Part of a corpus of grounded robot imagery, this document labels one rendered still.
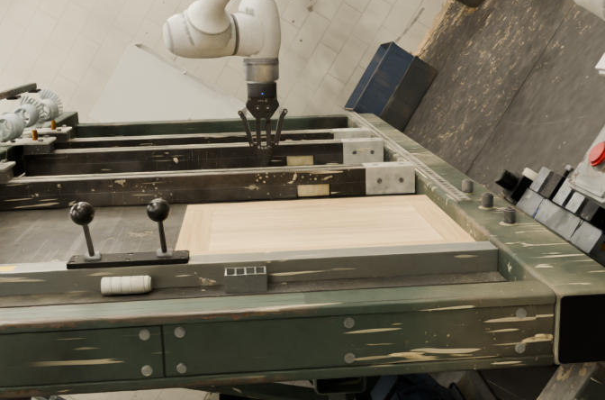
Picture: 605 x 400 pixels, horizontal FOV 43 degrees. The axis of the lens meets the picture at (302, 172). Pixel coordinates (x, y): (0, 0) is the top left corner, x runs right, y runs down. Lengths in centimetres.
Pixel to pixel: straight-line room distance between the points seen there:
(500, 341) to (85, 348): 57
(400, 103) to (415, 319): 485
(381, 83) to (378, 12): 119
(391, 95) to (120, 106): 201
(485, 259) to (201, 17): 86
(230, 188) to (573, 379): 99
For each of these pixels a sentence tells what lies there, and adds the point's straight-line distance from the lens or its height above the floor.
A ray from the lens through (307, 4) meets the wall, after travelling 682.
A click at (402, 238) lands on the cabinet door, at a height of 100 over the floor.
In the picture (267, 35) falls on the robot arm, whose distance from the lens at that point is 188.
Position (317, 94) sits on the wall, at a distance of 684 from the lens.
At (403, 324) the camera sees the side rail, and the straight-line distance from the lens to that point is 110.
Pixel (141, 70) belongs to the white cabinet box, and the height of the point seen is 189.
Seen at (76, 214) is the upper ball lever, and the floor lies 154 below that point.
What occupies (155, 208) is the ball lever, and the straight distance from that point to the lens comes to 123.
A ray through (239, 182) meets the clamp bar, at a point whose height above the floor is 128.
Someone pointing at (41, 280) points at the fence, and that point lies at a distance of 135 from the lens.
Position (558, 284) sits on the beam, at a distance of 118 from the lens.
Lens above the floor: 147
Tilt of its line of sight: 10 degrees down
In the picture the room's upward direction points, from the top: 60 degrees counter-clockwise
